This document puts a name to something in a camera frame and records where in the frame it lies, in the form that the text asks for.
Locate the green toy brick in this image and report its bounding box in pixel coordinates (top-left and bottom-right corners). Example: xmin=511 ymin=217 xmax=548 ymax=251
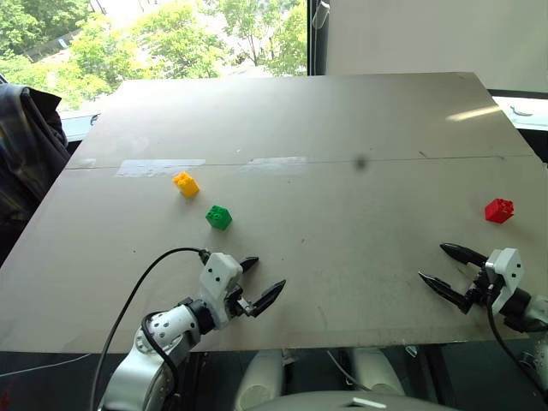
xmin=205 ymin=205 xmax=233 ymax=231

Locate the white robot leg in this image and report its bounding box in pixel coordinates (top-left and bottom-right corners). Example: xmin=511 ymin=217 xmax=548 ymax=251
xmin=353 ymin=348 xmax=406 ymax=397
xmin=234 ymin=349 xmax=284 ymax=411

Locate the yellow toy brick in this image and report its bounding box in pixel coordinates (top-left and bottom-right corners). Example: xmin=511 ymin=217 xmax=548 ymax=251
xmin=172 ymin=170 xmax=200 ymax=199

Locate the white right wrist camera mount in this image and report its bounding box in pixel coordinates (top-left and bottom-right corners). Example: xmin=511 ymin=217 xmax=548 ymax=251
xmin=484 ymin=247 xmax=524 ymax=316

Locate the grey robot torso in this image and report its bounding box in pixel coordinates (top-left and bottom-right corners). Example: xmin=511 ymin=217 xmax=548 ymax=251
xmin=239 ymin=390 xmax=462 ymax=411

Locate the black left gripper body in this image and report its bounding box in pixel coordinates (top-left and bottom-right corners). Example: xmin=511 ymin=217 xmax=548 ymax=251
xmin=223 ymin=272 xmax=257 ymax=320

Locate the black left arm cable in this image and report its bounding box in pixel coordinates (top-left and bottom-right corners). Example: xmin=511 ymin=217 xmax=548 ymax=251
xmin=88 ymin=247 xmax=211 ymax=411

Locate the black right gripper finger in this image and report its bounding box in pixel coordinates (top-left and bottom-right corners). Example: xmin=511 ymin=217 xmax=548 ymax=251
xmin=439 ymin=242 xmax=489 ymax=271
xmin=418 ymin=271 xmax=474 ymax=315

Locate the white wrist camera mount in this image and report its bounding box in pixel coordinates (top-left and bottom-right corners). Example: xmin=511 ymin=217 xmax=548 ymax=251
xmin=484 ymin=247 xmax=524 ymax=316
xmin=199 ymin=252 xmax=244 ymax=330

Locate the dark jacket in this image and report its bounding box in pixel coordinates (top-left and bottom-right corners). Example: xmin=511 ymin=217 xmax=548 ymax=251
xmin=0 ymin=83 xmax=71 ymax=266

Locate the clear tape strip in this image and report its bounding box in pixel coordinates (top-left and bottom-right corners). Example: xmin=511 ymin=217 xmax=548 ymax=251
xmin=115 ymin=158 xmax=207 ymax=178
xmin=237 ymin=156 xmax=310 ymax=173

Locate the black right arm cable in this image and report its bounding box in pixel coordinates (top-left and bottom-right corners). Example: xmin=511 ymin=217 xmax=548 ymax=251
xmin=485 ymin=283 xmax=548 ymax=401

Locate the black window frame post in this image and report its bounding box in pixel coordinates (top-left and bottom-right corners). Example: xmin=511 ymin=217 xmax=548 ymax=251
xmin=306 ymin=0 xmax=331 ymax=77

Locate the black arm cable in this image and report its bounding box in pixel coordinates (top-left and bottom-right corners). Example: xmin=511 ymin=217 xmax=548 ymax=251
xmin=485 ymin=283 xmax=548 ymax=401
xmin=88 ymin=247 xmax=211 ymax=411

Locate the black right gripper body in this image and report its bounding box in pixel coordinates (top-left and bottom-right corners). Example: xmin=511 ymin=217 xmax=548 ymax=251
xmin=465 ymin=259 xmax=500 ymax=306

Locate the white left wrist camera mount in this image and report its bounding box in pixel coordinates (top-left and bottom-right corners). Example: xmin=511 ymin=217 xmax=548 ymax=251
xmin=199 ymin=252 xmax=244 ymax=330

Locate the red toy brick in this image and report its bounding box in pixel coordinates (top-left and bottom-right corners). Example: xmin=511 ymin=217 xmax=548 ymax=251
xmin=484 ymin=197 xmax=515 ymax=224

